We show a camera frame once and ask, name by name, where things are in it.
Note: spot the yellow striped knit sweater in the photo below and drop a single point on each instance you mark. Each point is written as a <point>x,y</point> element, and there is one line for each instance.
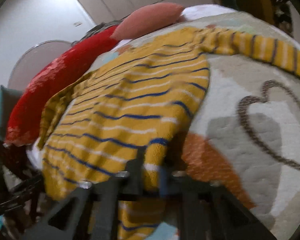
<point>146,97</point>

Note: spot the wall light switch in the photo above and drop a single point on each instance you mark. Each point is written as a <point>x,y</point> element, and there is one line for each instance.
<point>76,24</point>

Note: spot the patchwork heart quilt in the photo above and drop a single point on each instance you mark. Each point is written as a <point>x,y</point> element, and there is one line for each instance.
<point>246,134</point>

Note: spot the teal cushion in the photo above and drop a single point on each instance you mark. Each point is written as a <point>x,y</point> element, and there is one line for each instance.
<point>8,99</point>

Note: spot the pink corduroy pillow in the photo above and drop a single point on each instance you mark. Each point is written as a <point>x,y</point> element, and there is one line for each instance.
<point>148,19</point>

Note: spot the white bed headboard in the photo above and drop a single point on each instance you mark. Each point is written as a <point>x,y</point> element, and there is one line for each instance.
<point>34,60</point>

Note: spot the grey knit blanket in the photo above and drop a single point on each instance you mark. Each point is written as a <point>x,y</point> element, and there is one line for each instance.
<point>97,29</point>

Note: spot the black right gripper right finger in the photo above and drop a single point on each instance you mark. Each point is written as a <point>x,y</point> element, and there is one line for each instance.
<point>208,210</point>

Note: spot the red floral duvet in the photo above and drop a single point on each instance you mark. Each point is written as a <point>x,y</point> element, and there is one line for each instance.
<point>24,121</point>

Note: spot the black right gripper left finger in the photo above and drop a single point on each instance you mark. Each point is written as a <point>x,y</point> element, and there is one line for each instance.
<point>91,210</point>

